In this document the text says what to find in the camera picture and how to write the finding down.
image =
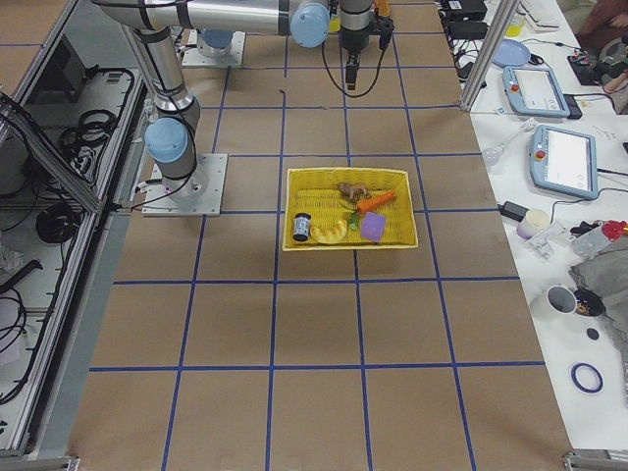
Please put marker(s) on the white mug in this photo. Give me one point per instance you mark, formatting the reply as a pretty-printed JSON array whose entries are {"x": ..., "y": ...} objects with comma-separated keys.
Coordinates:
[{"x": 554, "y": 303}]

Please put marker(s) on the yellow plastic basket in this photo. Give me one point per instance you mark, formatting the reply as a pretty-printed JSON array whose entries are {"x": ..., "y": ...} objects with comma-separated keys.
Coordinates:
[{"x": 315, "y": 191}]

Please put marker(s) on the aluminium frame post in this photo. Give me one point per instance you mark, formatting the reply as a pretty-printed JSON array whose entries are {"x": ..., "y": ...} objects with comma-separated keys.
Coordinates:
[{"x": 496, "y": 31}]

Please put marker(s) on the grey cloth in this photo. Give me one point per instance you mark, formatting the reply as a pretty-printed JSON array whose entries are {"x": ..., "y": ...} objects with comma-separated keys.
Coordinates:
[{"x": 601, "y": 284}]

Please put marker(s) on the blue plate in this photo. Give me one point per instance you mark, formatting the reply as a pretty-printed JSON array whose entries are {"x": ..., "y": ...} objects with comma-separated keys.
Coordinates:
[{"x": 511, "y": 53}]

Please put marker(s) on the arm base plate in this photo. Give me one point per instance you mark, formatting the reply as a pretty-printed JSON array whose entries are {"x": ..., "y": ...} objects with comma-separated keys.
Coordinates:
[
  {"x": 198, "y": 54},
  {"x": 201, "y": 195}
]

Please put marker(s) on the teach pendant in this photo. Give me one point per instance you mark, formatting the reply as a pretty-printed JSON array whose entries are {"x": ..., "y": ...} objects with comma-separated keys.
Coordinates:
[
  {"x": 564, "y": 161},
  {"x": 534, "y": 92}
]

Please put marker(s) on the green toy leaf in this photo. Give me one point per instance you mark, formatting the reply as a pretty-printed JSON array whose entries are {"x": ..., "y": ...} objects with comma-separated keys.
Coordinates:
[{"x": 354, "y": 221}]

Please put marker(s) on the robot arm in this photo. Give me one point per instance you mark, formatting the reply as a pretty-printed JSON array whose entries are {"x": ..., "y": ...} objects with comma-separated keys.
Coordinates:
[
  {"x": 353, "y": 15},
  {"x": 148, "y": 25}
]

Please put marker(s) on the brown toy animal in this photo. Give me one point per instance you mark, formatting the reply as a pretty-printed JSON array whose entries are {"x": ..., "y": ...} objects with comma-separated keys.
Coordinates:
[{"x": 353, "y": 191}]

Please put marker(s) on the upper teach pendant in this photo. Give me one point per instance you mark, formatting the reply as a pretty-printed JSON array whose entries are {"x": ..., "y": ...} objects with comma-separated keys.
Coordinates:
[{"x": 534, "y": 92}]

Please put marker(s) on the toy carrot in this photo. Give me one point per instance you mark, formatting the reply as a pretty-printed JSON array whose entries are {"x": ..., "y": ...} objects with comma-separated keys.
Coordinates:
[{"x": 371, "y": 204}]

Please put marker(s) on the purple block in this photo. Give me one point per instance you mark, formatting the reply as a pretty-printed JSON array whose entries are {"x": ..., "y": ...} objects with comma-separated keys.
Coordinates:
[{"x": 373, "y": 226}]

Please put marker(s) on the toy croissant bread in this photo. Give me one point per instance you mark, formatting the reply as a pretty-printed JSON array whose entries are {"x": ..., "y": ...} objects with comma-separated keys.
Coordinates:
[{"x": 332, "y": 235}]

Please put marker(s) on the white lilac cup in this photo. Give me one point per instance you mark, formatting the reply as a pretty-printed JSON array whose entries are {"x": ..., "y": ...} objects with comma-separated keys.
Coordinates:
[{"x": 533, "y": 222}]

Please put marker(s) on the black power adapter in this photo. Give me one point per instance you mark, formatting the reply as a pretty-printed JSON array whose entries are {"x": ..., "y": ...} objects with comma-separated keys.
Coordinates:
[{"x": 512, "y": 211}]

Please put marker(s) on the small dark spice jar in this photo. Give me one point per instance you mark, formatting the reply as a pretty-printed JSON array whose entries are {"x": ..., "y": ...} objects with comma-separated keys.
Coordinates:
[{"x": 301, "y": 227}]

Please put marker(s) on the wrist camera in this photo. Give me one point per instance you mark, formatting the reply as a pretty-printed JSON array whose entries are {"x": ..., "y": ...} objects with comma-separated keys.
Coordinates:
[{"x": 385, "y": 28}]

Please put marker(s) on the lower teach pendant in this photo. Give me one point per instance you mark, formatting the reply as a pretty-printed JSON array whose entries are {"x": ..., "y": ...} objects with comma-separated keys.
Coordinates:
[{"x": 564, "y": 161}]

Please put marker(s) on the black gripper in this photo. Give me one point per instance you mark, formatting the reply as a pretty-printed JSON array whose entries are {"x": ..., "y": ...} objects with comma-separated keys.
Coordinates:
[{"x": 352, "y": 40}]

